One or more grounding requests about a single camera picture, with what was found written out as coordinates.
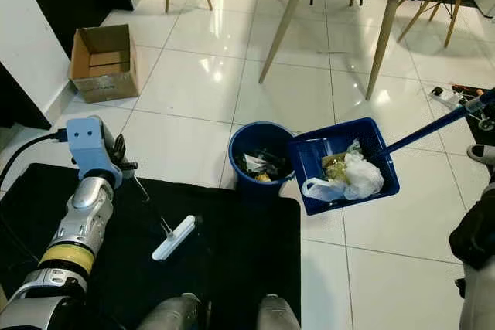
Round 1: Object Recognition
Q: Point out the blue long-handled dustpan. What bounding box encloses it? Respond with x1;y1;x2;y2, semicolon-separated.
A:
288;89;495;216

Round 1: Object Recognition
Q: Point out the black floor mat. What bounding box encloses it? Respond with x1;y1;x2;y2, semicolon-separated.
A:
0;162;302;330

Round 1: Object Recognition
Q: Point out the open cardboard box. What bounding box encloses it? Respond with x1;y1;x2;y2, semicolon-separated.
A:
70;24;140;104

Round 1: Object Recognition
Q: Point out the white hand brush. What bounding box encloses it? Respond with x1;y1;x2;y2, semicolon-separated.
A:
152;215;196;262

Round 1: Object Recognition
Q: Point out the white wrapper trash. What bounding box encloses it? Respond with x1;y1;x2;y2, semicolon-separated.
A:
243;152;272;178

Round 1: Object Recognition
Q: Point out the blue round trash bin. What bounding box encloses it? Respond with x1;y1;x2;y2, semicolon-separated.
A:
228;121;297;196

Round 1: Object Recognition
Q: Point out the yellow crumpled wrapper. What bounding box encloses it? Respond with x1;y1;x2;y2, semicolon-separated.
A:
322;152;350;185

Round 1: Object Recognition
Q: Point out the white plastic bag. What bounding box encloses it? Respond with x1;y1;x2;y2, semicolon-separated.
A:
302;151;385;202

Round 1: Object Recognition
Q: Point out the wooden table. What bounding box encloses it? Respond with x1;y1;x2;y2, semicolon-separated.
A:
259;0;451;101

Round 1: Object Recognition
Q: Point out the white power strip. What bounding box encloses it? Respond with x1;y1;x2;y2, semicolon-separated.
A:
430;86;482;114

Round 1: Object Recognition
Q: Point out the white shoe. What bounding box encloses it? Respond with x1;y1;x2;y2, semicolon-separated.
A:
467;144;495;165

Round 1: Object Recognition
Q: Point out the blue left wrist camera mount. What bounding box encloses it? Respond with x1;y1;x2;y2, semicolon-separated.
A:
66;116;123;190

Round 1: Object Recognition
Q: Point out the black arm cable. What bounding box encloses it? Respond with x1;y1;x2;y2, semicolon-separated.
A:
0;130;69;185

